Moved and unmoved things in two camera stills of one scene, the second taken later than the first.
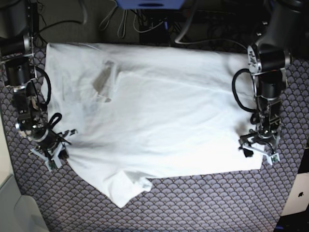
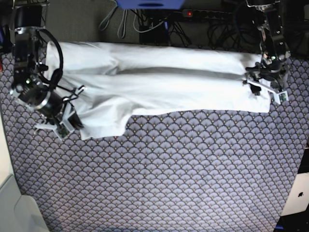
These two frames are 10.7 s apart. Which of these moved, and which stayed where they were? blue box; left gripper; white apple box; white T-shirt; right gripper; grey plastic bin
Moved: right gripper; left gripper; white T-shirt
Stayed: blue box; white apple box; grey plastic bin
